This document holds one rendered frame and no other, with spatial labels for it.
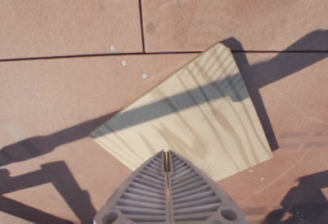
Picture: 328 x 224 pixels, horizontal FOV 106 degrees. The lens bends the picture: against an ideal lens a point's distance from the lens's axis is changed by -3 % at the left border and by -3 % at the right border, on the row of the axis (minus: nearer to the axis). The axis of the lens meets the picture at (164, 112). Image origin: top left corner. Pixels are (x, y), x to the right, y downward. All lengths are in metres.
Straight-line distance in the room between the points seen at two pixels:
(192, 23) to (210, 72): 0.08
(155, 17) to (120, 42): 0.07
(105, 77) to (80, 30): 0.08
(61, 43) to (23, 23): 0.06
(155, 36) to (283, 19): 0.20
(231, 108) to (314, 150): 0.30
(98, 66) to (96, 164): 0.26
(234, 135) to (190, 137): 0.09
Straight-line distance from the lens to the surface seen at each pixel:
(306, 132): 0.45
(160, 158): 0.16
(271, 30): 0.29
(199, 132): 0.29
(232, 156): 0.36
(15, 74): 0.36
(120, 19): 0.25
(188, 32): 0.24
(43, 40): 0.30
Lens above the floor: 0.24
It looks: 61 degrees down
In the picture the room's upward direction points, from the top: 179 degrees clockwise
